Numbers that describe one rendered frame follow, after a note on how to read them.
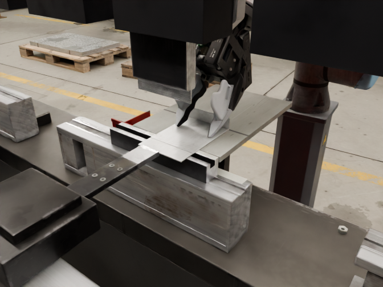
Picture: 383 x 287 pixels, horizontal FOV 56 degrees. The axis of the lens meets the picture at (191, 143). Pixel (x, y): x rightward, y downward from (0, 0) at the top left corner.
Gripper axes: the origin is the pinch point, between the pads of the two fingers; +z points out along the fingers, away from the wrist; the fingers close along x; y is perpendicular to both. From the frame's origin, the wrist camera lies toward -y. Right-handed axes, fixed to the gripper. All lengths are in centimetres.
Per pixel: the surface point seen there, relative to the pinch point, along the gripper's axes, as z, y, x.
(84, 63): -63, -213, -301
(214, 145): 2.3, 1.6, 5.1
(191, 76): -4.1, 12.4, 3.8
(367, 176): -36, -197, 8
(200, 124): -0.7, -1.6, -0.5
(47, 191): 15.9, 22.7, -0.6
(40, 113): 8.1, -6.4, -47.6
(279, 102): -12.0, -15.1, 5.9
